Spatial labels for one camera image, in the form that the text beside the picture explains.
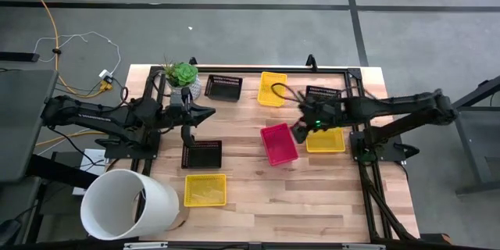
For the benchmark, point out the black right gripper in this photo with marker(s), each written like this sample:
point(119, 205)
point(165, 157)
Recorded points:
point(324, 111)

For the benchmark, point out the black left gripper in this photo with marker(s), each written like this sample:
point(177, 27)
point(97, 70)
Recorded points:
point(181, 115)

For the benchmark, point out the yellow plastic basket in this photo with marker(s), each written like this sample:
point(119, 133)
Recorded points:
point(272, 91)
point(326, 140)
point(205, 191)

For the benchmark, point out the black plastic basket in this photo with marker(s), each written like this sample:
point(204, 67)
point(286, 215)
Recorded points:
point(222, 90)
point(203, 156)
point(322, 91)

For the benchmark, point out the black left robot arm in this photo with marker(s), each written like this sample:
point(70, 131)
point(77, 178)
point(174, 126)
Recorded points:
point(97, 117)

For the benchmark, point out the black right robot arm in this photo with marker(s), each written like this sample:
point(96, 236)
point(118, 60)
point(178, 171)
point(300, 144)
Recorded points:
point(410, 105)

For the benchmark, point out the white patterned plant pot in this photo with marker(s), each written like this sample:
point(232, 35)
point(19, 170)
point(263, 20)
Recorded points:
point(196, 88)

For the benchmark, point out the green succulent plant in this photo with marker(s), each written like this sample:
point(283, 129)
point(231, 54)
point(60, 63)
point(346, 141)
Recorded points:
point(183, 74)

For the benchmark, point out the black table clamp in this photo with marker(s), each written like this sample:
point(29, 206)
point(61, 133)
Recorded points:
point(192, 61)
point(311, 61)

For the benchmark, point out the yellow plug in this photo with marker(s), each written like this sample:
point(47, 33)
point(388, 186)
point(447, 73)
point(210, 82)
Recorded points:
point(106, 86)

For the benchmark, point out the white cylinder tube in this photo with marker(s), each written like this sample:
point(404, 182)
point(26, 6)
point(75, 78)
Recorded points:
point(156, 203)

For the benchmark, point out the white power adapter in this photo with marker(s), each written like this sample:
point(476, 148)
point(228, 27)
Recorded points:
point(105, 73)

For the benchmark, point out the white box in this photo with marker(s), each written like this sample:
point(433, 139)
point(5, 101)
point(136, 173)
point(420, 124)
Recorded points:
point(95, 160)

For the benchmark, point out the grey desk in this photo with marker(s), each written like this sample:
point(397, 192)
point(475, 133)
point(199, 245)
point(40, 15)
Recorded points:
point(19, 125)

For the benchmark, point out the black floor bar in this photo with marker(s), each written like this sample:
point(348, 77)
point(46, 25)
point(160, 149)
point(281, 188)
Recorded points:
point(19, 57)

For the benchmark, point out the black aluminium rig frame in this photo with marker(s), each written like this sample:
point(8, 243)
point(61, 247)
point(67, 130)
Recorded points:
point(254, 69)

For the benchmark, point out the silver metal bracket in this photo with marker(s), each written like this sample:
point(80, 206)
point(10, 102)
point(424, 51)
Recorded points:
point(144, 245)
point(363, 247)

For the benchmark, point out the black desk frame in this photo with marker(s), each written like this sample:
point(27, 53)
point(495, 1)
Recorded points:
point(466, 144)

